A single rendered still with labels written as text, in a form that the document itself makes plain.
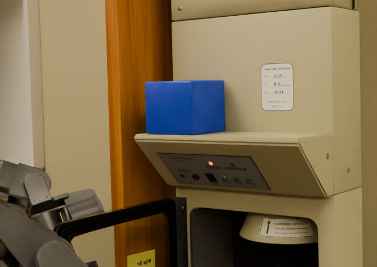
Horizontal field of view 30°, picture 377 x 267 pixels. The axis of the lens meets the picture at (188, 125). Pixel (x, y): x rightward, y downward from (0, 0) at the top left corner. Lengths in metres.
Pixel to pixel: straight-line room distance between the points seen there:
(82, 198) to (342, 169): 0.45
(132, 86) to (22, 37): 1.00
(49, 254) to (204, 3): 0.61
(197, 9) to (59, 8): 0.93
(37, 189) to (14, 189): 0.04
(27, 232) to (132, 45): 0.56
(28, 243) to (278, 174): 0.45
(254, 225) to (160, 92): 0.29
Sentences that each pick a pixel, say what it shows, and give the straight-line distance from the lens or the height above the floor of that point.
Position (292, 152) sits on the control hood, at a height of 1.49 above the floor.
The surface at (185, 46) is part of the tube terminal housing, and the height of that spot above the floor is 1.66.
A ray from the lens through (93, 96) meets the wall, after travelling 2.04.
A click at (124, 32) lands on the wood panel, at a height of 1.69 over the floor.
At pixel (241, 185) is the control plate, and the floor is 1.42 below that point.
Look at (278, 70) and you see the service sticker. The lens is 1.18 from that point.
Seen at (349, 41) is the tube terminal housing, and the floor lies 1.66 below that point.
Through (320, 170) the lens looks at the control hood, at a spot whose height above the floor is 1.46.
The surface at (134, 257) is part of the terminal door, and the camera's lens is 1.22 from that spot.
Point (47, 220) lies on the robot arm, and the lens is 1.21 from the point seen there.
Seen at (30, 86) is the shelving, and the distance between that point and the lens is 2.17.
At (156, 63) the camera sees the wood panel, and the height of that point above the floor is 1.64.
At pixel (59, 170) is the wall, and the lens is 2.17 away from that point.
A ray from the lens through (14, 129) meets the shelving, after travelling 2.29.
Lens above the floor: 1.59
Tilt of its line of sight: 3 degrees down
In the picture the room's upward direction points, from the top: 2 degrees counter-clockwise
